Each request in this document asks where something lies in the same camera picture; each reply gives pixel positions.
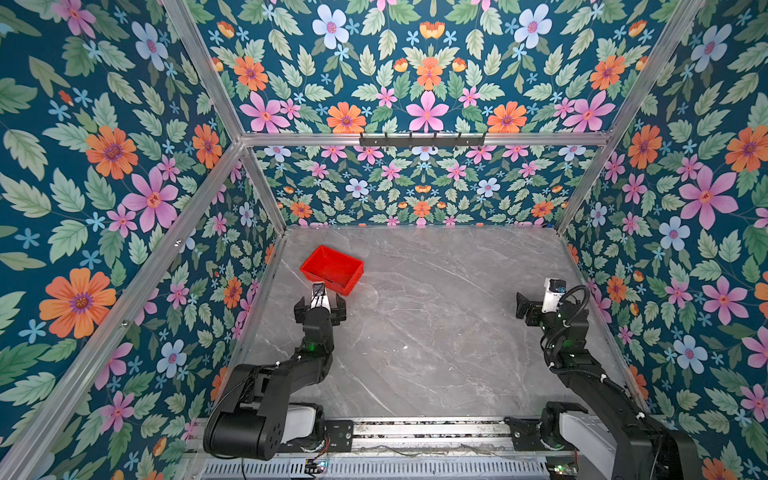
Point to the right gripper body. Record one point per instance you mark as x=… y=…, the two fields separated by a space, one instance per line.
x=534 y=309

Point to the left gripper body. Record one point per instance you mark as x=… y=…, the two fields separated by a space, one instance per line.
x=332 y=318

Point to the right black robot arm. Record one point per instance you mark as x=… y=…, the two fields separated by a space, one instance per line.
x=606 y=426

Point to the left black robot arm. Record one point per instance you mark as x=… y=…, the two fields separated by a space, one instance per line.
x=254 y=416

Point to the red plastic bin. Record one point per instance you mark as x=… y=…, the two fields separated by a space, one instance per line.
x=340 y=272

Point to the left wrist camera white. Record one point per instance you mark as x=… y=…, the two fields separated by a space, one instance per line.
x=319 y=297

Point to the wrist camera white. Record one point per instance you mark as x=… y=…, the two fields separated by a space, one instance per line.
x=319 y=297
x=555 y=289

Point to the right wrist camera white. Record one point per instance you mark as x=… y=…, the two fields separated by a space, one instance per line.
x=555 y=289

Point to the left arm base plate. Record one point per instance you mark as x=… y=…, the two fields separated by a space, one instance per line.
x=328 y=436

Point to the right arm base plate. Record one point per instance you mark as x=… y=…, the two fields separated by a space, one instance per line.
x=535 y=434

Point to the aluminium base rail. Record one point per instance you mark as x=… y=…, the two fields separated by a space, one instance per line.
x=481 y=435

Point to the perforated white cable duct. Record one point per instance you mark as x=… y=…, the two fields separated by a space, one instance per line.
x=379 y=468

